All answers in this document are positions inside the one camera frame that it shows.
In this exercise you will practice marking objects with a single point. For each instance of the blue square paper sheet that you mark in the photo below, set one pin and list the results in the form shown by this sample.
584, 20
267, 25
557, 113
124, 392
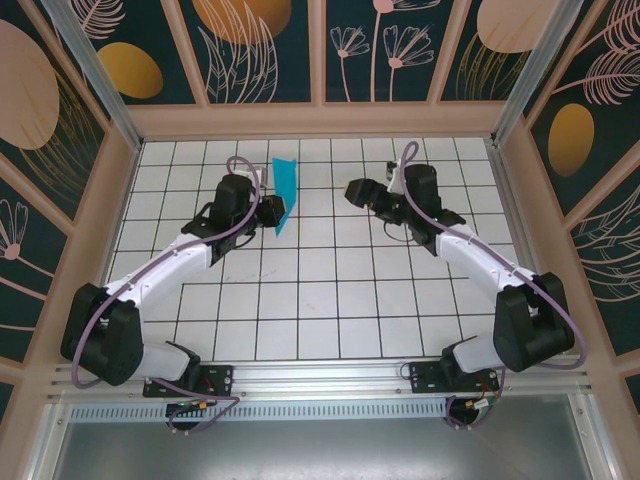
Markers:
285, 175

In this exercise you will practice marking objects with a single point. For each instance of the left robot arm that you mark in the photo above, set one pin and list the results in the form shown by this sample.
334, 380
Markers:
105, 335

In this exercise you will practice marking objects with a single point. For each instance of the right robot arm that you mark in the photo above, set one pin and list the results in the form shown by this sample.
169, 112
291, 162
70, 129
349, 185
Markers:
530, 325

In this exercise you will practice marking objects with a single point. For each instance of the yellow power connector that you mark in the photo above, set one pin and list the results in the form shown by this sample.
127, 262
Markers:
202, 405
472, 403

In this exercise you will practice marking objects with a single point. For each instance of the grey metal panel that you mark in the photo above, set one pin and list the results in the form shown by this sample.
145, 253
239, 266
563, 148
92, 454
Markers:
320, 450

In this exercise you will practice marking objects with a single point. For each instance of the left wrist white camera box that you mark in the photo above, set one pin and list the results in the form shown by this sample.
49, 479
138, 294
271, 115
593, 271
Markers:
245, 172

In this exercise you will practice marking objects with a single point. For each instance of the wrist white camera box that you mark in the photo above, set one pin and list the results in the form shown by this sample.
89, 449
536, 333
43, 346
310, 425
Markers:
392, 170
245, 172

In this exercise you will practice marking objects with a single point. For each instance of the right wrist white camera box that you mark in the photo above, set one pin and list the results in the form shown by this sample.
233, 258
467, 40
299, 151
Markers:
392, 170

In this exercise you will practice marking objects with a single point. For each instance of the aluminium side rail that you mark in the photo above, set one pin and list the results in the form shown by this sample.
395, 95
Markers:
520, 240

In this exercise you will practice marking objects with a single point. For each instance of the aluminium corner post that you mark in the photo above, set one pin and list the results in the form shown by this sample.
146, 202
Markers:
100, 85
530, 70

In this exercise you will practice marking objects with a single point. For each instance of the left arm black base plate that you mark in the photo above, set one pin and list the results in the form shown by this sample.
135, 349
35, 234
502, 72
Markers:
220, 380

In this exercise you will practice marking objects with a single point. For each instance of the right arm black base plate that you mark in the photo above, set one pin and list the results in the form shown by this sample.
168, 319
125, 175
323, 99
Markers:
425, 377

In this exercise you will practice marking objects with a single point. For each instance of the aluminium mounting rail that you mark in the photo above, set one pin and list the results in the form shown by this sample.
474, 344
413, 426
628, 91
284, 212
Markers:
320, 380

